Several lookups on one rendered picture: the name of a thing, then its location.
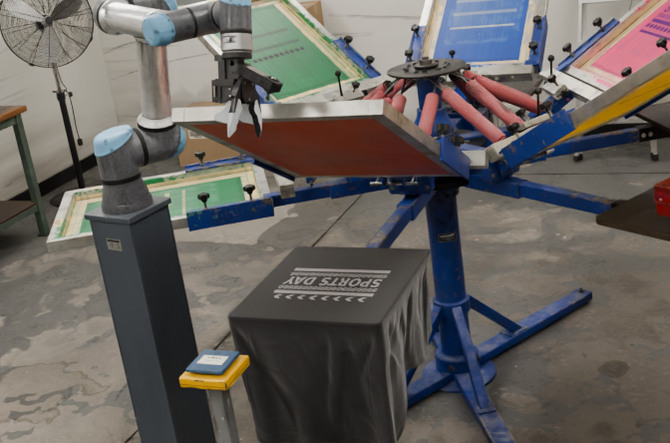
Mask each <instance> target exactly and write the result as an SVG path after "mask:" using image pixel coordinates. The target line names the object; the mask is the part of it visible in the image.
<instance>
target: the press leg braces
mask: <svg viewBox="0 0 670 443"><path fill-rule="evenodd" d="M470 304H471V309H473V310H475V311H476V312H478V313H480V314H481V315H483V316H485V317H487V318H488V319H490V320H492V321H493V322H495V323H497V324H498V325H500V326H502V327H503V328H505V329H504V330H502V331H500V333H501V334H504V335H507V336H509V337H514V336H515V335H517V334H519V333H521V332H522V331H524V330H526V329H527V328H528V326H525V325H522V324H520V323H517V322H513V321H512V320H510V319H508V318H507V317H505V316H503V315H502V314H500V313H499V312H497V311H495V310H494V309H492V308H490V307H489V306H487V305H485V304H484V303H482V302H480V301H479V300H477V299H476V298H474V297H472V296H471V295H470ZM452 316H453V321H454V324H455V327H456V330H457V334H458V337H459V340H460V343H461V347H462V350H463V354H464V357H465V360H466V364H467V367H468V370H469V374H470V377H471V381H472V385H473V388H474V392H475V396H476V398H473V399H471V401H472V403H473V405H474V407H475V408H476V410H477V412H478V414H479V415H480V414H485V413H490V412H495V411H497V410H496V409H495V407H494V405H493V404H492V402H491V401H490V399H489V397H488V395H487V392H486V388H485V384H484V381H483V377H482V374H481V370H480V367H479V363H478V360H477V356H476V353H475V350H474V346H473V343H472V340H471V336H470V333H469V330H468V327H467V323H466V320H465V317H464V314H463V311H462V308H461V307H460V306H459V307H454V308H452ZM442 319H443V309H442V308H441V307H438V306H435V305H434V307H433V309H432V311H431V320H432V332H431V335H430V338H429V344H430V342H431V341H432V339H433V337H434V335H435V333H436V332H439V331H440V330H439V325H440V323H441V321H442ZM429 344H428V346H429ZM417 368H418V367H416V368H413V369H408V370H406V371H405V375H406V384H407V387H408V385H409V383H410V381H411V380H412V378H413V376H414V374H415V372H416V370H417Z"/></svg>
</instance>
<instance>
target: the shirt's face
mask: <svg viewBox="0 0 670 443"><path fill-rule="evenodd" d="M427 251H428V249H419V248H369V247H319V246H297V247H296V248H295V249H294V250H293V251H292V252H291V253H290V254H289V255H288V256H287V257H286V258H285V259H284V260H283V261H282V262H281V263H280V264H279V265H278V266H277V267H276V268H275V269H274V270H273V271H272V272H271V273H270V274H269V275H268V276H267V277H266V278H265V279H264V280H263V281H262V282H261V283H260V284H259V285H258V286H257V287H256V288H255V289H254V290H253V291H252V292H251V293H250V294H249V295H248V296H247V297H246V298H245V299H244V300H243V301H242V302H241V303H240V305H239V306H238V307H237V308H236V309H235V310H234V311H233V312H232V313H231V314H230V315H231V316H245V317H265V318H284V319H304V320H323V321H342V322H362V323H377V322H379V321H380V320H381V319H382V317H383V316H384V314H385V313H386V311H387V310H388V309H389V307H390V306H391V304H392V303H393V301H394V300H395V298H396V297H397V295H398V294H399V292H400V291H401V289H402V288H403V287H404V285H405V284H406V282H407V281H408V279H409V278H410V276H411V275H412V273H413V272H414V270H415V269H416V267H417V266H418V264H419V263H420V262H421V260H422V259H423V257H424V256H425V254H426V253H427ZM296 267H322V268H356V269H391V271H390V273H389V274H388V276H387V277H386V278H385V280H384V281H383V282H382V284H381V285H380V287H379V288H378V289H377V291H376V292H375V293H374V295H373V296H372V297H371V299H370V300H369V302H353V301H330V300H306V299H283V298H268V297H269V296H270V295H271V294H272V293H273V292H274V290H275V289H276V288H277V287H278V286H279V285H280V284H281V283H282V282H283V281H284V280H285V279H286V278H287V277H288V276H289V275H290V274H291V272H292V271H293V270H294V269H295V268H296Z"/></svg>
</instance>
